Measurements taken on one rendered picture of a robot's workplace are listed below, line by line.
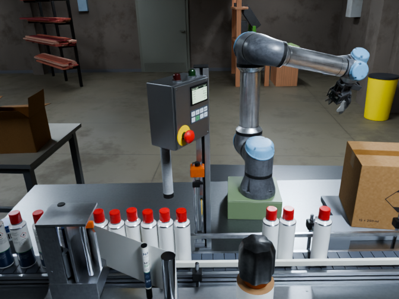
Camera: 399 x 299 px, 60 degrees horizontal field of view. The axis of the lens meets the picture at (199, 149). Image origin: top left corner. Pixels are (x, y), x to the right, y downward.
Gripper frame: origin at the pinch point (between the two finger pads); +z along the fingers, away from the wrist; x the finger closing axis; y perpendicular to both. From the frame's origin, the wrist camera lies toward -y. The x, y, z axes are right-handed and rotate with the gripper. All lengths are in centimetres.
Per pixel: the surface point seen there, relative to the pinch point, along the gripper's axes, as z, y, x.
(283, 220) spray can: -29, 76, 42
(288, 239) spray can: -24, 77, 47
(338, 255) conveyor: -14, 61, 58
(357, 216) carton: -6, 39, 50
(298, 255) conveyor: -13, 72, 51
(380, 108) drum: 238, -286, -88
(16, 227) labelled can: -24, 148, 1
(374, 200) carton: -13, 34, 49
